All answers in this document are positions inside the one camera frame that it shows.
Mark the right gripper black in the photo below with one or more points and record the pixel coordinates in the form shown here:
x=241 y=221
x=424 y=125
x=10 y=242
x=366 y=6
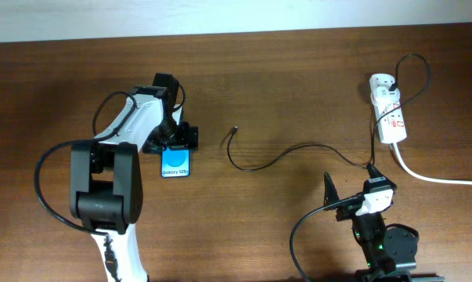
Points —
x=332 y=196

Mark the white power strip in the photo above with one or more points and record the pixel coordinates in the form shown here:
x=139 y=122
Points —
x=390 y=121

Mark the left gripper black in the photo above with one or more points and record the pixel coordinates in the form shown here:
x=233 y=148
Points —
x=185 y=139

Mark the blue screen Galaxy smartphone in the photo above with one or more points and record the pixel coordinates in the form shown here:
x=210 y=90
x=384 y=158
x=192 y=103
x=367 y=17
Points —
x=175 y=163

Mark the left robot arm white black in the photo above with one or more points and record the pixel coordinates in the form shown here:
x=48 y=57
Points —
x=106 y=189

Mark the white USB charger plug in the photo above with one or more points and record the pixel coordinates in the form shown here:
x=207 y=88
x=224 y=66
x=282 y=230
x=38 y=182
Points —
x=382 y=95

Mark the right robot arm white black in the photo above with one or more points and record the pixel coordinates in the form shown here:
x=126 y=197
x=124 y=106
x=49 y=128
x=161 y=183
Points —
x=389 y=250

